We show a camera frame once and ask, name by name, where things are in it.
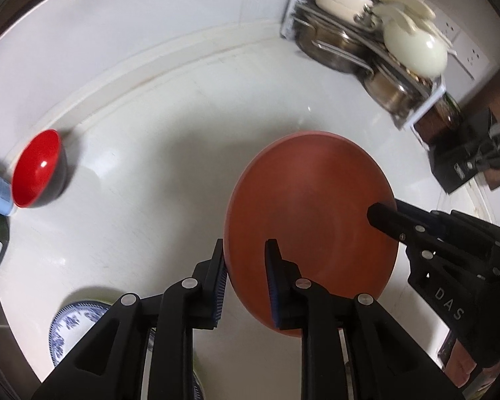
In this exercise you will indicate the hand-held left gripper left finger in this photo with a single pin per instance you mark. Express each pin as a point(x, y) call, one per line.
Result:
point(221, 283)

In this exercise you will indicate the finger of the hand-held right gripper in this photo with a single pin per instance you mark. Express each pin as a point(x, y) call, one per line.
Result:
point(385, 218)
point(437, 225)

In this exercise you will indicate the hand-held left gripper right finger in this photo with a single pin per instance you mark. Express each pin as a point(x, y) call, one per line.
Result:
point(273, 289)

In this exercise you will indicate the pink bowl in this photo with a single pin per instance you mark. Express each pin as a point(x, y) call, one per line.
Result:
point(316, 200)

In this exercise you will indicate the person's right hand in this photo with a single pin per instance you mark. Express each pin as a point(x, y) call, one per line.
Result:
point(460, 366)

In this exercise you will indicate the black box device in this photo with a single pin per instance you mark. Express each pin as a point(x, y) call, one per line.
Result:
point(458, 158)

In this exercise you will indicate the white dish rack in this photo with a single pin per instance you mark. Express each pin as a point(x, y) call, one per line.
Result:
point(425, 108)

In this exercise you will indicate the small steel pot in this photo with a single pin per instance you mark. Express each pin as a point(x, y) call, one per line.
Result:
point(389, 89)

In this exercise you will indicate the blue patterned white plate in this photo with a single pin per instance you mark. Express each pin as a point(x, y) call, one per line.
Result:
point(73, 325)

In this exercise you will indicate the glossy cream bowl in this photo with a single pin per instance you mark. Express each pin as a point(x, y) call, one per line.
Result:
point(416, 52)

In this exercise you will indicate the wide steel pot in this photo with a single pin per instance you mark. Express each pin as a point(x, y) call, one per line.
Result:
point(329, 48)

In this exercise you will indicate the red and black bowl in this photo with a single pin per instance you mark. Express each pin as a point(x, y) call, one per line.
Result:
point(35, 171)

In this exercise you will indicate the white wall socket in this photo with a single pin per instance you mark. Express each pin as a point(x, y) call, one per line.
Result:
point(448, 27)
point(475, 60)

